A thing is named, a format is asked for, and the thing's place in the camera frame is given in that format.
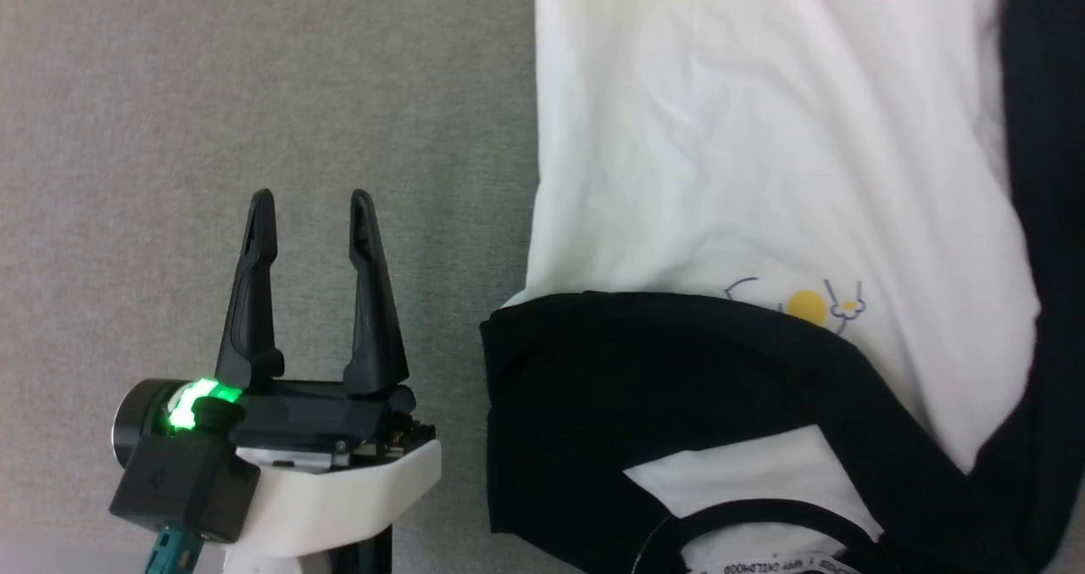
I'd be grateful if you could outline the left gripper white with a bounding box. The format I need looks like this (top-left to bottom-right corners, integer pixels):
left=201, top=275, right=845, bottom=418
left=113, top=188, right=443, bottom=574

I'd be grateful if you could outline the black and white t-shirt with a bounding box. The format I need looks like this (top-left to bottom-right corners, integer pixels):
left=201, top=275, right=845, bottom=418
left=479, top=0, right=1085, bottom=574

